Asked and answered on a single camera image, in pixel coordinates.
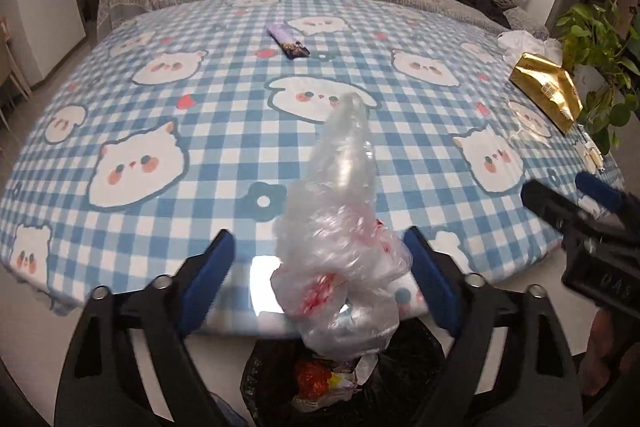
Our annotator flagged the clear red-print plastic bag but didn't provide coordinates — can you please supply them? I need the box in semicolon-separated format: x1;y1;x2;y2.
271;94;412;361

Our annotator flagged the purple candy wrapper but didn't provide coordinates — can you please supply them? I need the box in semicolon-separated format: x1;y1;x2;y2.
266;23;310;60

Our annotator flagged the black trash bag bin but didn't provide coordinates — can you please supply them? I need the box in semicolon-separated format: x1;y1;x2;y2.
240;319;445;426

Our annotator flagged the person right hand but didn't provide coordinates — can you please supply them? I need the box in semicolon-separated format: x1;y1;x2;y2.
579;308;639;397

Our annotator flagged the small biscuit packet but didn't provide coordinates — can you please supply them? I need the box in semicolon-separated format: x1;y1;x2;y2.
582;132;605;173

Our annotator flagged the gold tissue pack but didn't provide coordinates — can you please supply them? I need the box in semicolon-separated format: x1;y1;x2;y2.
510;52;582;135

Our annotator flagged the green potted plant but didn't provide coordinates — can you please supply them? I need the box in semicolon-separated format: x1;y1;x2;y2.
554;0;639;154

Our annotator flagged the blue checkered bear tablecloth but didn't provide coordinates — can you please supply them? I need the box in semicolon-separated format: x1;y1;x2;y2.
1;0;587;335

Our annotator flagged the dining chair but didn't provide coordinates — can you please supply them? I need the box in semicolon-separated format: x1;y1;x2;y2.
1;17;32;101

